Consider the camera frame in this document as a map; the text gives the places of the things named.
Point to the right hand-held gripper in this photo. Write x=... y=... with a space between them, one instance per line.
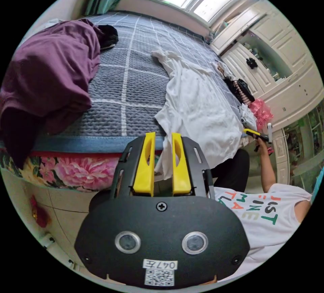
x=262 y=137

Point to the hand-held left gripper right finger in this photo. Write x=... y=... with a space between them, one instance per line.
x=180 y=171

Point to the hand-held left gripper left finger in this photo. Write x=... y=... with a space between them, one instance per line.
x=144 y=169

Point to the white t-shirt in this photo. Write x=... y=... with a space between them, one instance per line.
x=200 y=105

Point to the person's right forearm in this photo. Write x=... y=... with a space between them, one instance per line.
x=267 y=174

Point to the person's right hand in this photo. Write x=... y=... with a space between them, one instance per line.
x=262 y=147

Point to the pile of clothes with pink bag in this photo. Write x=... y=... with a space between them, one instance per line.
x=243 y=90

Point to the bed with grey checked quilt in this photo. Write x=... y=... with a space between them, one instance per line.
x=136 y=90

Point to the white cupboard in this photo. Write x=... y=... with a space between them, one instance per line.
x=278 y=52

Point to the person's body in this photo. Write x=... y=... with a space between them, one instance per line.
x=265 y=224

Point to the red hanging ornament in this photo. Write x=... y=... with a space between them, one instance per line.
x=39 y=212

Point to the purple and black pile of clothes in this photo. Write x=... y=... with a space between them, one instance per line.
x=50 y=70

